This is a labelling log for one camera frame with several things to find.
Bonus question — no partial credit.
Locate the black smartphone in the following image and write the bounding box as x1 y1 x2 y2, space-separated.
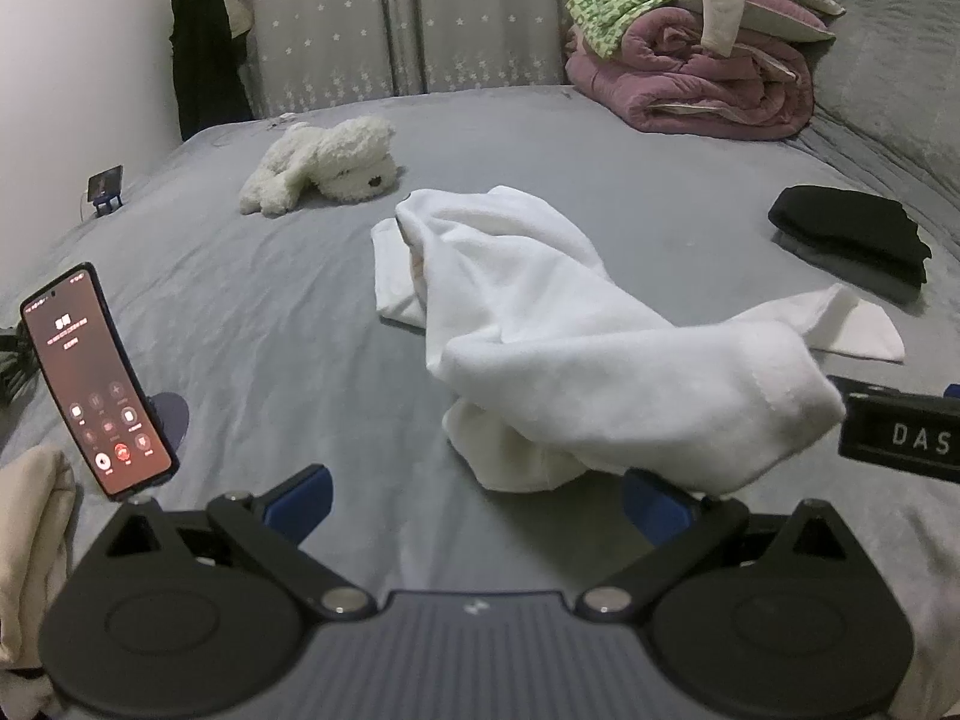
20 262 181 502

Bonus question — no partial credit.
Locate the white printed sweatshirt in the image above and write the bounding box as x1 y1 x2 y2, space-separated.
371 185 906 500

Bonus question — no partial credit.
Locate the black folded garment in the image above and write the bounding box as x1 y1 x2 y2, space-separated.
767 185 932 287

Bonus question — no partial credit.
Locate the pink rolled quilt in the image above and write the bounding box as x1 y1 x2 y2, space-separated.
564 6 815 140

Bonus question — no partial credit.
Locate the white plush dog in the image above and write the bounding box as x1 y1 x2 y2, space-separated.
238 115 398 217

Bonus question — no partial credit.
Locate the round phone stand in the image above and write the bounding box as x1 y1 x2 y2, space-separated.
150 392 190 458

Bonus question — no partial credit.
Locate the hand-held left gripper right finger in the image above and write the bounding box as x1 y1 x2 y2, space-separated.
577 467 856 623

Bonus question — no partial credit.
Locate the black coat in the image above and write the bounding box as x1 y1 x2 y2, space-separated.
170 0 254 143

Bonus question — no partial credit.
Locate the black tripod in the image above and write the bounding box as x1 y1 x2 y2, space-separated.
0 326 38 410

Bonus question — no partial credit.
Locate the grey quilted blanket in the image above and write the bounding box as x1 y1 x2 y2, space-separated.
795 0 960 293

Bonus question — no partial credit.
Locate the beige cloth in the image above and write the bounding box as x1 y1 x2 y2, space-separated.
0 444 80 672

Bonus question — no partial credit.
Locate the small screen device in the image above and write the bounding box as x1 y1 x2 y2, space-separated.
86 163 125 217

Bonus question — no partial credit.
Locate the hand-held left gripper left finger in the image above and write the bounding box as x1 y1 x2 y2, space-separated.
97 463 378 623

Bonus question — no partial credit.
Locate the grey star curtain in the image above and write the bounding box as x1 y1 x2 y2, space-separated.
225 0 593 121

